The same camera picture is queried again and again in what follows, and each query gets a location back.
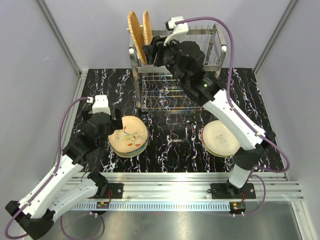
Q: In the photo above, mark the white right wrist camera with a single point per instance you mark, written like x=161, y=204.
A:
x=178, y=30

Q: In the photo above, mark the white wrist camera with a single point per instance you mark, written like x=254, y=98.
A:
x=178, y=30
x=101, y=105

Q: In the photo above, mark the woven bamboo tray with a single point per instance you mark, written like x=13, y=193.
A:
x=137, y=35
x=147, y=28

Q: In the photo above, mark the teal scalloped plate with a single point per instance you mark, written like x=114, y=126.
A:
x=144, y=147

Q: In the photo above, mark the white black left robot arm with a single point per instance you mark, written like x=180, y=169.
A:
x=37, y=212

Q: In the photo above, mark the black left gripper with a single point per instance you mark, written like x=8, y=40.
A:
x=116, y=124

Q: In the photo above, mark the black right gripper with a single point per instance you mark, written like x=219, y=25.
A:
x=150, y=51

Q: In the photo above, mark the white slotted cable duct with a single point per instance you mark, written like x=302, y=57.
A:
x=197, y=206

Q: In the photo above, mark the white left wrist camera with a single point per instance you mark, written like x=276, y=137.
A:
x=101, y=105

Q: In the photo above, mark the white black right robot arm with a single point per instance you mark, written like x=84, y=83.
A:
x=185, y=61

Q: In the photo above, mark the cream bird painted plate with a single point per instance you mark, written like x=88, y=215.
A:
x=127, y=136

